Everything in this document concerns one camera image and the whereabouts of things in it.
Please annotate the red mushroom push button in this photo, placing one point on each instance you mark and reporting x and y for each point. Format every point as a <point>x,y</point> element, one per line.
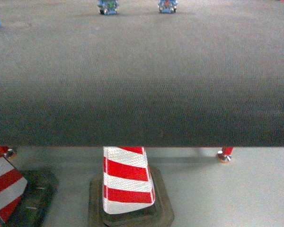
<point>167,6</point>

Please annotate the yellow mushroom push button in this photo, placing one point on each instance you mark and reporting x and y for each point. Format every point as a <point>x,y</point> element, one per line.
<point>108,7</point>

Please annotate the red white cone left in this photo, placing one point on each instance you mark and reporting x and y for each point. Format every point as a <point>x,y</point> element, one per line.
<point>25,196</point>

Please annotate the red table leg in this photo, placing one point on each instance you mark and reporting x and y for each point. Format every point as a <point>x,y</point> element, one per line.
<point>224,155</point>
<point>7,152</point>

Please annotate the red table leg left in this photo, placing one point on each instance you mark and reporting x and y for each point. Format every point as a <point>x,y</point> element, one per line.
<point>7,152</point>

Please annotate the red white cone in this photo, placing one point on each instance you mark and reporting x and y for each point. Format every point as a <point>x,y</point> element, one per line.
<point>25,196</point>
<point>129,192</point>

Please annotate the red white cone centre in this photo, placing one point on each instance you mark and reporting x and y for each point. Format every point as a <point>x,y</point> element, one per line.
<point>129,192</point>

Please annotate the red table leg right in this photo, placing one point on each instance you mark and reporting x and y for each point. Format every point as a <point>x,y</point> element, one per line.
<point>224,155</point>

